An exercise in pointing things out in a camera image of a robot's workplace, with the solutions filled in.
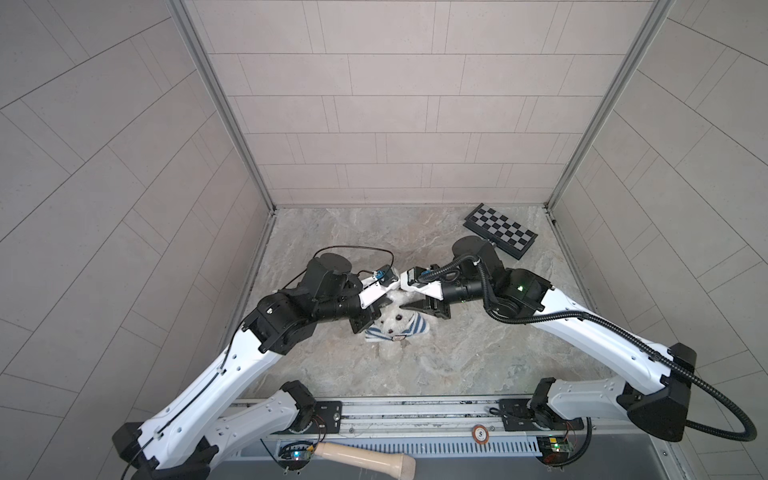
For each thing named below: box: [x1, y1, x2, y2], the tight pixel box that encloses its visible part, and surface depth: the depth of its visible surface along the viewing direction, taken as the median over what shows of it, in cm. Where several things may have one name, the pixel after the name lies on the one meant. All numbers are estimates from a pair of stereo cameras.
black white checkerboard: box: [463, 202, 538, 260], surface depth 107 cm
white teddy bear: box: [374, 290, 411, 339], surface depth 63 cm
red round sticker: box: [472, 424, 489, 445], surface depth 71 cm
